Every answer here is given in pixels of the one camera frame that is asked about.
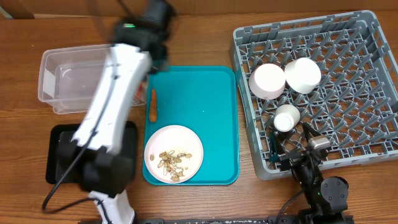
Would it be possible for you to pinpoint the orange carrot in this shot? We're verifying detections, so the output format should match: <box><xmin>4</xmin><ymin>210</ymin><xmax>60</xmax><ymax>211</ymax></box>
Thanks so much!
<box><xmin>149</xmin><ymin>89</ymin><xmax>157</xmax><ymax>123</ymax></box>

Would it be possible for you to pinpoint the white cup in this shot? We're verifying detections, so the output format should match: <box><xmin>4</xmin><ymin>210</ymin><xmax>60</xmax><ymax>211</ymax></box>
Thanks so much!
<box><xmin>274</xmin><ymin>105</ymin><xmax>300</xmax><ymax>132</ymax></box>

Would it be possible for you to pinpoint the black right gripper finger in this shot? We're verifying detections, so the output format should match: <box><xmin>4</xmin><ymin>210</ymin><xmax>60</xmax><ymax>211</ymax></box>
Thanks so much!
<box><xmin>302</xmin><ymin>122</ymin><xmax>325</xmax><ymax>140</ymax></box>
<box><xmin>269</xmin><ymin>131</ymin><xmax>285</xmax><ymax>162</ymax></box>

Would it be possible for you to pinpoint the red snack wrapper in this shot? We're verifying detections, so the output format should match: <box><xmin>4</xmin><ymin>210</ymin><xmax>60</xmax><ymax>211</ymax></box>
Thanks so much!
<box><xmin>135</xmin><ymin>82</ymin><xmax>147</xmax><ymax>101</ymax></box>

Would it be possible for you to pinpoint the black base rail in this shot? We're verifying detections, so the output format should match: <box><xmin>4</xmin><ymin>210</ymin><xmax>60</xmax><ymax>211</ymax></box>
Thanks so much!
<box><xmin>77</xmin><ymin>214</ymin><xmax>355</xmax><ymax>224</ymax></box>

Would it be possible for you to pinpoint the teal plastic tray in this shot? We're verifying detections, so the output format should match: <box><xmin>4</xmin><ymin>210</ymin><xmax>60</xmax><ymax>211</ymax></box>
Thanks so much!
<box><xmin>142</xmin><ymin>66</ymin><xmax>239</xmax><ymax>185</ymax></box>

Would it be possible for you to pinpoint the pink plate with food scraps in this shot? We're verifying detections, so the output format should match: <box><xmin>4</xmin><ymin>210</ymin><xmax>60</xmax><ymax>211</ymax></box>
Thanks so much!
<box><xmin>144</xmin><ymin>125</ymin><xmax>204</xmax><ymax>184</ymax></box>

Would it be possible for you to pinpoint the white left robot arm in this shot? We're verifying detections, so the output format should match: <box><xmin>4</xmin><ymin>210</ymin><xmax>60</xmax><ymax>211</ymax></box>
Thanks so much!
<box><xmin>57</xmin><ymin>1</ymin><xmax>177</xmax><ymax>223</ymax></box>

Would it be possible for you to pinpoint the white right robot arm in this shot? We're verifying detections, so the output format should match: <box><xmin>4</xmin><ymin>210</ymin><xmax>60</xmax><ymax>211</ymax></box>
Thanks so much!
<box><xmin>275</xmin><ymin>123</ymin><xmax>354</xmax><ymax>224</ymax></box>

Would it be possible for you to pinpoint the white bowl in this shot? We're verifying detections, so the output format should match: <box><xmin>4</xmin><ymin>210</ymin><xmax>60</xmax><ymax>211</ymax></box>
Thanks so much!
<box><xmin>284</xmin><ymin>57</ymin><xmax>322</xmax><ymax>94</ymax></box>

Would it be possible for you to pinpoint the pink bowl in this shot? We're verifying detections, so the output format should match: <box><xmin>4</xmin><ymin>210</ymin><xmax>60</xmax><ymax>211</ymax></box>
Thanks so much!
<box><xmin>249</xmin><ymin>63</ymin><xmax>286</xmax><ymax>100</ymax></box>

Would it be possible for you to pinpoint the grey dishwasher rack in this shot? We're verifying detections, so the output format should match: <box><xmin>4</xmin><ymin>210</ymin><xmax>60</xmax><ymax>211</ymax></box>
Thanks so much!
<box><xmin>230</xmin><ymin>11</ymin><xmax>397</xmax><ymax>180</ymax></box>

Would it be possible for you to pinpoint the black tray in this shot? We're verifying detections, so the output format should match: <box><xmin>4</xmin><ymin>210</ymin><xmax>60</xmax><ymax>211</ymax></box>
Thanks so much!
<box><xmin>45</xmin><ymin>121</ymin><xmax>138</xmax><ymax>184</ymax></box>

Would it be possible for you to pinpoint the clear plastic container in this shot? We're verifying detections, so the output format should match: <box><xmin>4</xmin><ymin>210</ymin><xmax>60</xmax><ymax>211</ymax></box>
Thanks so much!
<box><xmin>38</xmin><ymin>44</ymin><xmax>152</xmax><ymax>116</ymax></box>

